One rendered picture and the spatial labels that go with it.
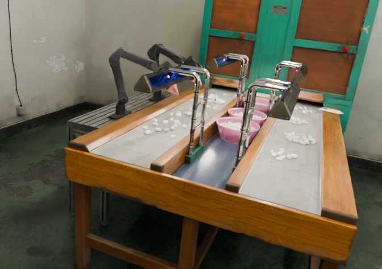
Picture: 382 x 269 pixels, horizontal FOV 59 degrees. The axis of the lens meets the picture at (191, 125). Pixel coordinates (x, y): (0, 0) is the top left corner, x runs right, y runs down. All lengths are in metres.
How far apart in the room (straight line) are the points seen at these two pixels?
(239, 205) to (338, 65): 1.92
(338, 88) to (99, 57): 2.89
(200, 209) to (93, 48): 3.48
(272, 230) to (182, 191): 0.37
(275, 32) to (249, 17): 0.26
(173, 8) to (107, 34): 0.94
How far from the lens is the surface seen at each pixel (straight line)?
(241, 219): 1.34
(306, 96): 2.96
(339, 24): 2.97
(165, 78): 1.54
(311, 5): 2.98
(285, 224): 1.32
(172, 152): 1.53
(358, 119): 3.89
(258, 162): 1.62
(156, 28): 4.12
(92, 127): 2.10
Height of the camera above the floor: 1.36
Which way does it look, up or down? 18 degrees down
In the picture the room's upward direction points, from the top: 6 degrees clockwise
